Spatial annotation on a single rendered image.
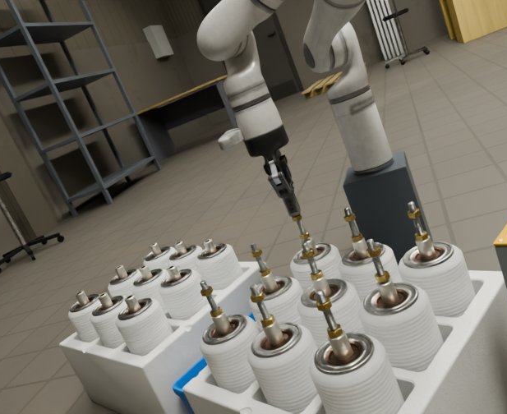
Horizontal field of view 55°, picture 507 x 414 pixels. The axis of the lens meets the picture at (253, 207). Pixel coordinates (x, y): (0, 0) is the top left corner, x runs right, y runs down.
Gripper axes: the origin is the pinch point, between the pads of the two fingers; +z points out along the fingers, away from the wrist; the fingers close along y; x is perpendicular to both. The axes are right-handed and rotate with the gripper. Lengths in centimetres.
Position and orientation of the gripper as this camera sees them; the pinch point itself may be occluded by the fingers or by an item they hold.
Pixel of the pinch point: (292, 204)
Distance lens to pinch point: 88.7
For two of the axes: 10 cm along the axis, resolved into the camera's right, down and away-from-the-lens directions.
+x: -9.2, 3.3, 2.2
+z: 3.8, 8.9, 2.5
